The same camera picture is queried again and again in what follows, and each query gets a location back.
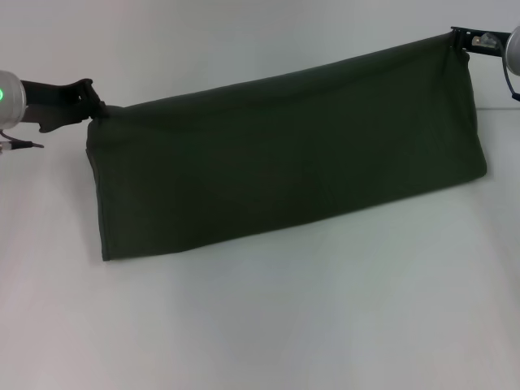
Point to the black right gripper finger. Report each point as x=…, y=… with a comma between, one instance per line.
x=458, y=38

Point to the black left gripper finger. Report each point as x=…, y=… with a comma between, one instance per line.
x=97, y=107

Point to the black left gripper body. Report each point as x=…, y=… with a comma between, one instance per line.
x=53, y=105

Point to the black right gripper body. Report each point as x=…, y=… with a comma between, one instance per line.
x=487, y=42

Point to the dark green shirt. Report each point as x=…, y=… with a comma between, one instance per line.
x=284, y=154

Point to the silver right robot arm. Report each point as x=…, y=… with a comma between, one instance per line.
x=514, y=50

